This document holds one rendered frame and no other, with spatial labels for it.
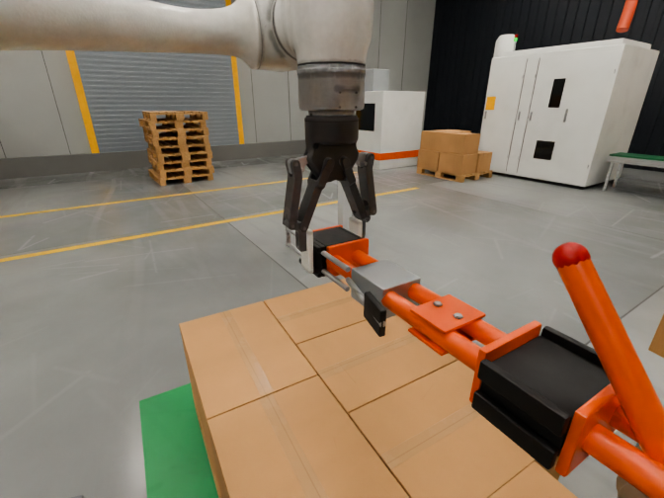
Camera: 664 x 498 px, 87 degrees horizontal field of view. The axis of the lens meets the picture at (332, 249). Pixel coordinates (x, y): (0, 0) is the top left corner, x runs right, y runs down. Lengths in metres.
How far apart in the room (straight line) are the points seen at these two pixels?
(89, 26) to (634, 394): 0.56
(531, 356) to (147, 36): 0.53
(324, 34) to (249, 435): 1.06
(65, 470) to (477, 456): 1.69
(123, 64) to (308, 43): 9.41
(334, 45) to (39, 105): 9.56
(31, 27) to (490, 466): 1.25
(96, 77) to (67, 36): 9.30
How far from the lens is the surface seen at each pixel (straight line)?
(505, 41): 9.17
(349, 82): 0.48
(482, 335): 0.39
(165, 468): 1.93
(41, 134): 9.96
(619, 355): 0.31
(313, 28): 0.48
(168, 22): 0.55
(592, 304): 0.30
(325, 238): 0.55
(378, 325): 0.39
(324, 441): 1.18
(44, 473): 2.16
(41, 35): 0.47
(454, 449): 1.21
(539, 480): 0.69
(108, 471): 2.03
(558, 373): 0.35
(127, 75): 9.84
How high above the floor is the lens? 1.47
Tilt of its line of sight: 23 degrees down
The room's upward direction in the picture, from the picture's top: straight up
